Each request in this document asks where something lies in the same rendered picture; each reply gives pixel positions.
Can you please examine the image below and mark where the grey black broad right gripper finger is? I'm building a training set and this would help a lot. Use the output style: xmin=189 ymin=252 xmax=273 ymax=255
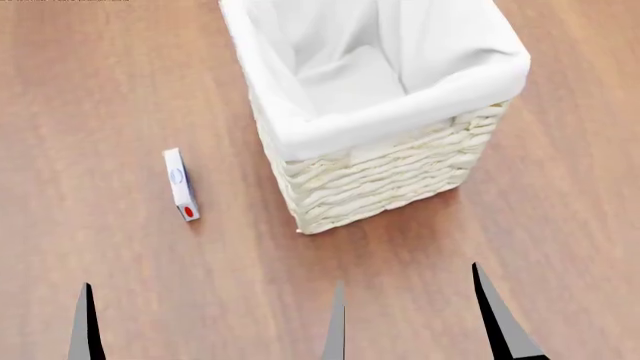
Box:
xmin=471 ymin=261 xmax=547 ymax=360

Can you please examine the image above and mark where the grey black left gripper finger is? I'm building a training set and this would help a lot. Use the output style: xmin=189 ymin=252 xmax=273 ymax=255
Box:
xmin=66 ymin=282 xmax=108 ymax=360

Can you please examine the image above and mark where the grey slim right gripper finger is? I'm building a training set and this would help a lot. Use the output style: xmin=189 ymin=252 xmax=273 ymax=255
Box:
xmin=319 ymin=279 xmax=348 ymax=360

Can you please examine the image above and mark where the cream woven wicker basket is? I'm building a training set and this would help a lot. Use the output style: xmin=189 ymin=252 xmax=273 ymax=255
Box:
xmin=249 ymin=99 xmax=512 ymax=236

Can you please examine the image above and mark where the white blue cream cheese box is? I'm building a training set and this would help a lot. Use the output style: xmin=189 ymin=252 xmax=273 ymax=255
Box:
xmin=162 ymin=147 xmax=203 ymax=225

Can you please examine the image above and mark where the white cloth basket liner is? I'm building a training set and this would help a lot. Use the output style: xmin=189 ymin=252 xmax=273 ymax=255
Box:
xmin=218 ymin=0 xmax=532 ymax=164

